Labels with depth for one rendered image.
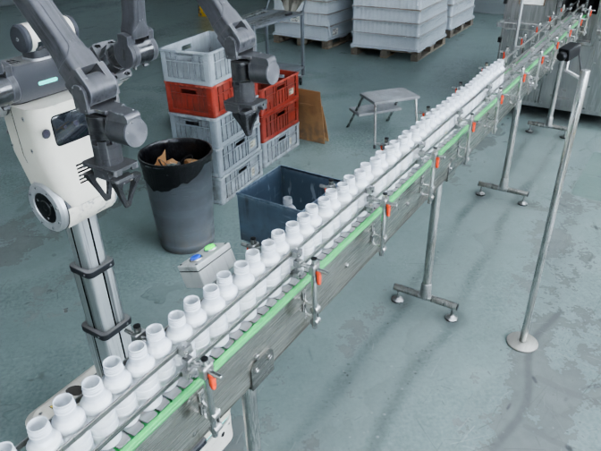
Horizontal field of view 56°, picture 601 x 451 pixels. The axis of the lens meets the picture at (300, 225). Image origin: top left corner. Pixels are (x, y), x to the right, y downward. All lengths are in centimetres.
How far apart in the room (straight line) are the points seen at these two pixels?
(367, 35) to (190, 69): 469
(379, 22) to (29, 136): 687
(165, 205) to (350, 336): 137
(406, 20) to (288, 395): 618
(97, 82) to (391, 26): 713
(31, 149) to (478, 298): 244
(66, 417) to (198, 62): 300
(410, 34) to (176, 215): 527
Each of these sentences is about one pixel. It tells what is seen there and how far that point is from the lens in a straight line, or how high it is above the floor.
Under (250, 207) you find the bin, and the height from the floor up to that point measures 90.
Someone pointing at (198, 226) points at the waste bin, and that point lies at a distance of 357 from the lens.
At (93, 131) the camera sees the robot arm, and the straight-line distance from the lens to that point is 120.
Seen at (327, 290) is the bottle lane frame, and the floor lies 88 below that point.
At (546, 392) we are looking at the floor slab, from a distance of 288.
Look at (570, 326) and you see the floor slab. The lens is 329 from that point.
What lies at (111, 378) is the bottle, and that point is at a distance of 122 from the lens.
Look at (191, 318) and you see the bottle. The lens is 133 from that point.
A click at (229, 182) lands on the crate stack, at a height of 13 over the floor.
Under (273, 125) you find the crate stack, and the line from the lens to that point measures 476.
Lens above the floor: 196
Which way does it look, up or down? 30 degrees down
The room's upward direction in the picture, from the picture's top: 1 degrees counter-clockwise
